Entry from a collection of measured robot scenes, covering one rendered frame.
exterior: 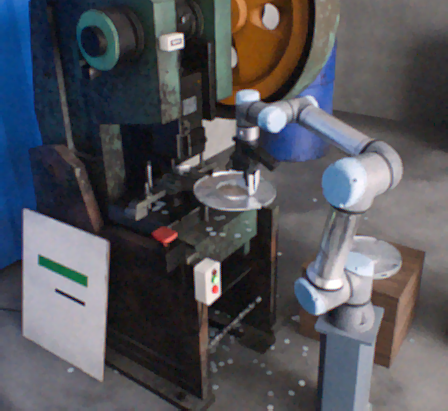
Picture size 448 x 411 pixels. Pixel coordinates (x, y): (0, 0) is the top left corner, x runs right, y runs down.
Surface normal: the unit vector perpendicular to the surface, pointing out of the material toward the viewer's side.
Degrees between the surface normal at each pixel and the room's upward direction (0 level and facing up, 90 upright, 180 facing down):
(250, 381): 0
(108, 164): 90
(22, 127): 90
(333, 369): 90
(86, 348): 78
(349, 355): 90
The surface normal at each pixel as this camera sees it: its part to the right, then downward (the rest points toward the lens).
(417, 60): -0.59, 0.36
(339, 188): -0.81, 0.15
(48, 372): -0.02, -0.90
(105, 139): 0.81, 0.23
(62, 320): -0.57, 0.16
